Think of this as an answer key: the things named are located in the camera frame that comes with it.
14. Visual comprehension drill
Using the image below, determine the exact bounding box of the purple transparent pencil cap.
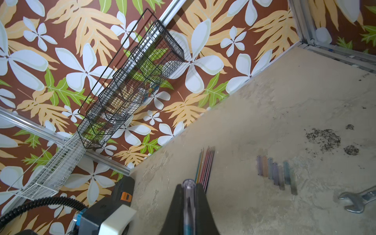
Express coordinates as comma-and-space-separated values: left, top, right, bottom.
257, 156, 263, 176

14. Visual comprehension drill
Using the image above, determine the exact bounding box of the black wire basket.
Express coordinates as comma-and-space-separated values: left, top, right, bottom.
77, 8, 185, 149

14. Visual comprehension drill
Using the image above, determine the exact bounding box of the grey transparent pencil cap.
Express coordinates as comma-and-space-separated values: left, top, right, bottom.
267, 158, 273, 180

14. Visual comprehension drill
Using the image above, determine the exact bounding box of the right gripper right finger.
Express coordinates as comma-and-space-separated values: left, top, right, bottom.
195, 184, 220, 235

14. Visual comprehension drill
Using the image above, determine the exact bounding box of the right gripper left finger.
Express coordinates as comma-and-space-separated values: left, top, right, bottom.
159, 184, 184, 235

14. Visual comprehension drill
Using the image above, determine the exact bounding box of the clear teal pencil cap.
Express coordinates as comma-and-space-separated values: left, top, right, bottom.
182, 179, 196, 235

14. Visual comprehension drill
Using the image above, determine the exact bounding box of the orange transparent pencil cap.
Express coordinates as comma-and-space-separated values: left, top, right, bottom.
262, 156, 268, 178

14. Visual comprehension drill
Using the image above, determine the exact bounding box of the teal green pencil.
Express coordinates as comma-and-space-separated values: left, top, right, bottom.
195, 149, 204, 184

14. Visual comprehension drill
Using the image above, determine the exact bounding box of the yellow pencil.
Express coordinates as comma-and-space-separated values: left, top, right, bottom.
198, 152, 205, 183

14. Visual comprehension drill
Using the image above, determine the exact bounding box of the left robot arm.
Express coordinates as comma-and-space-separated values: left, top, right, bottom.
1, 196, 88, 232

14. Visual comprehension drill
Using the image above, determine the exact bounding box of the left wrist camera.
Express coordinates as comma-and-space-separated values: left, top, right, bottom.
70, 204, 137, 235

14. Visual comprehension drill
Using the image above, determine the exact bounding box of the black plastic tool case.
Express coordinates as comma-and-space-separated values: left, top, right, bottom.
83, 177, 135, 220

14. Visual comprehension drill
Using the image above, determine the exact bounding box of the silver open-end wrench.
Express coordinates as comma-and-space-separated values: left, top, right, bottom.
338, 186, 376, 213

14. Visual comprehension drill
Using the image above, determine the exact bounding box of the white wire basket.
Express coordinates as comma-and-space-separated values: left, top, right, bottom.
7, 133, 86, 200

